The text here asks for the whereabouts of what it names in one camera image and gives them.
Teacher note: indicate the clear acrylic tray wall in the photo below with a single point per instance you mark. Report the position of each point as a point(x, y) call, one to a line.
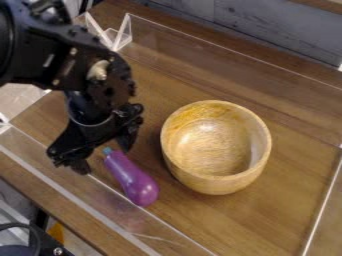
point(286, 215)

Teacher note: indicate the black clamp with screw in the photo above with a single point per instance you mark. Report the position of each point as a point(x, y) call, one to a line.
point(51, 235)

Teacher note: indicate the brown wooden bowl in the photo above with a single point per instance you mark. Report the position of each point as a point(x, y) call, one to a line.
point(217, 145)

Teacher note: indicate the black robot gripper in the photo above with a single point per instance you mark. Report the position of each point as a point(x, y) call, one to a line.
point(95, 122)

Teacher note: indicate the purple toy eggplant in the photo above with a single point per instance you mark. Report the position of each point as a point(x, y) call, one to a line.
point(140, 186)

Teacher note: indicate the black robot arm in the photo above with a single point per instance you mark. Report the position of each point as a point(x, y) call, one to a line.
point(57, 55)

